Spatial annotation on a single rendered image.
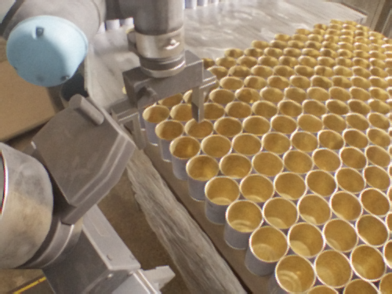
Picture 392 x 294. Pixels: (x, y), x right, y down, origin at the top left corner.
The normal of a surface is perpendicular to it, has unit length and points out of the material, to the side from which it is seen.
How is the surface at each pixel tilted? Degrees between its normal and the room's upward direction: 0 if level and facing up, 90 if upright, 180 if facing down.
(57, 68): 90
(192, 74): 88
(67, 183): 25
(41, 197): 73
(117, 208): 0
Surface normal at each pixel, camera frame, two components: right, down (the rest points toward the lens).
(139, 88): 0.55, 0.60
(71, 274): -0.22, -0.34
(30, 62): 0.01, 0.75
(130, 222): 0.00, -0.66
